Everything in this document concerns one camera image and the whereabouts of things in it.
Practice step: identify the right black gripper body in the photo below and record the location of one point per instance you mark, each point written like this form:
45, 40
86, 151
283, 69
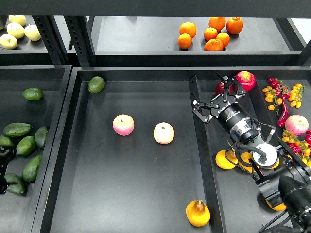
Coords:
230, 114

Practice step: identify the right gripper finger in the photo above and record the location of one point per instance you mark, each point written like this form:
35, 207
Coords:
201, 109
231, 84

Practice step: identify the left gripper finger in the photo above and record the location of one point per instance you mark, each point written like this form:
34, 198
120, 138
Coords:
3, 185
7, 154

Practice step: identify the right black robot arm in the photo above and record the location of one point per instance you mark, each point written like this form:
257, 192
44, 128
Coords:
281, 176

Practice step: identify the dark avocado at left edge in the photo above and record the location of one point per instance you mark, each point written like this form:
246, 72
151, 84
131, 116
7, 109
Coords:
6, 142

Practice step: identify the light green avocado left tray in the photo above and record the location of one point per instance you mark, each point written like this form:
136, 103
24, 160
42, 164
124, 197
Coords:
26, 146

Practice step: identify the yellow pear right tray left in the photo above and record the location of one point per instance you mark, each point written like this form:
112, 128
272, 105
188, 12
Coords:
226, 162

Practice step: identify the yellow pear tray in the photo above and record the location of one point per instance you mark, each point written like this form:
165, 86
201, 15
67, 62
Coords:
245, 157
274, 201
226, 162

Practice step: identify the yellow pear right tray middle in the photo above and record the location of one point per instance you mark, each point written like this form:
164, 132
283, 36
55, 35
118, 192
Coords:
245, 157

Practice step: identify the green avocado upper left tray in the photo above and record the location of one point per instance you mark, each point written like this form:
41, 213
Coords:
33, 94

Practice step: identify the yellow pear under wrist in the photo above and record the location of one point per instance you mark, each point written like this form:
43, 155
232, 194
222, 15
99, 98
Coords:
275, 166

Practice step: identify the yellow pear right tray bottom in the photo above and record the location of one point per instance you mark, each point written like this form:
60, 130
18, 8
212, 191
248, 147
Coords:
274, 201

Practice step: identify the big red apple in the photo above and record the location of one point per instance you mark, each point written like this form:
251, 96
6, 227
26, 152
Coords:
246, 79

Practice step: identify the dark red small apple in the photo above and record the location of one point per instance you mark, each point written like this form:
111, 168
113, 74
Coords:
219, 89

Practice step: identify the orange cherry tomato bunch left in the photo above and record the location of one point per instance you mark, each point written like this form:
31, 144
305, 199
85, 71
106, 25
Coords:
273, 99

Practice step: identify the orange cherry tomato bunch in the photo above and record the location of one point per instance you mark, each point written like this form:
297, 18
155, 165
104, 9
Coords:
295, 97
273, 99

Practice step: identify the red cherry tomato bunch top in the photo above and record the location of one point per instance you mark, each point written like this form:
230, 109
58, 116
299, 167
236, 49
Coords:
279, 88

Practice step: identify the pale pink apple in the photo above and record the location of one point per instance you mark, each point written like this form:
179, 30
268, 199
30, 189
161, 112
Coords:
163, 133

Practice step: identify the red chili pepper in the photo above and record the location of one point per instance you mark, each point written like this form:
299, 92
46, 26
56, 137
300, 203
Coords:
284, 115

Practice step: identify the orange cherry tomato bunch right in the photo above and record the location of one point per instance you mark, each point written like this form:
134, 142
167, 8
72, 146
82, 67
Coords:
295, 97

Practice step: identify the orange front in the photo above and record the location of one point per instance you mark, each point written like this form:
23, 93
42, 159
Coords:
213, 45

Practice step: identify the orange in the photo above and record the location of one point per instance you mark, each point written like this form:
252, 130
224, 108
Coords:
234, 25
184, 41
224, 38
217, 23
188, 28
213, 45
210, 33

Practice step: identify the orange right middle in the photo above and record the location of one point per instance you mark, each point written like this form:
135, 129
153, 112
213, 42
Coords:
224, 38

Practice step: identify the black left tray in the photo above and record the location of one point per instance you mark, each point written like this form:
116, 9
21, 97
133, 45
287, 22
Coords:
17, 213

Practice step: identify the black tray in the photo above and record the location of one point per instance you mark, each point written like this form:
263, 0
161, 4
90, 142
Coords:
101, 182
17, 213

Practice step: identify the pink apple right tray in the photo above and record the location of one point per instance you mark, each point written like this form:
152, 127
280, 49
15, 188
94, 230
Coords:
297, 124

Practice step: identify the orange centre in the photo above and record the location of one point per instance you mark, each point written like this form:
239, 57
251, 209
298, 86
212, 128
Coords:
210, 33

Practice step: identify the orange top right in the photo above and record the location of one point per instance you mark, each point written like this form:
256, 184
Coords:
234, 25

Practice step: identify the orange top middle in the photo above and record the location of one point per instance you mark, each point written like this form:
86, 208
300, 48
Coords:
217, 23

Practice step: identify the orange lower left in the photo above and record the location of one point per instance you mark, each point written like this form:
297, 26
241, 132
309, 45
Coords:
184, 41

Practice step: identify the mixed cherry tomato bunch lower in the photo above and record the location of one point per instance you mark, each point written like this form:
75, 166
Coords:
302, 148

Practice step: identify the pink red apple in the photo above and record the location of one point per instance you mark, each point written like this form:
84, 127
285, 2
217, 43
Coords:
123, 124

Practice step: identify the orange top left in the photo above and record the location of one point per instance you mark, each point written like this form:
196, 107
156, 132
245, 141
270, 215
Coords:
188, 28

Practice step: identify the black centre tray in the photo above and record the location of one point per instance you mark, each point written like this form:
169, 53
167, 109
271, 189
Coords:
101, 182

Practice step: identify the black tray divider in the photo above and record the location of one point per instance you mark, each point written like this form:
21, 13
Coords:
209, 176

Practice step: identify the black upper shelf right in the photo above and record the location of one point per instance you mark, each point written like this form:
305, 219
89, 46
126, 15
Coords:
152, 41

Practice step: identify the black top shelf beam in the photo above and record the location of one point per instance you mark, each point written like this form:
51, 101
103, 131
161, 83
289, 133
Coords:
166, 8

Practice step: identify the dark avocado by tray wall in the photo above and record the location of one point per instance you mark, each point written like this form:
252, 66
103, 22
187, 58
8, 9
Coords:
41, 136

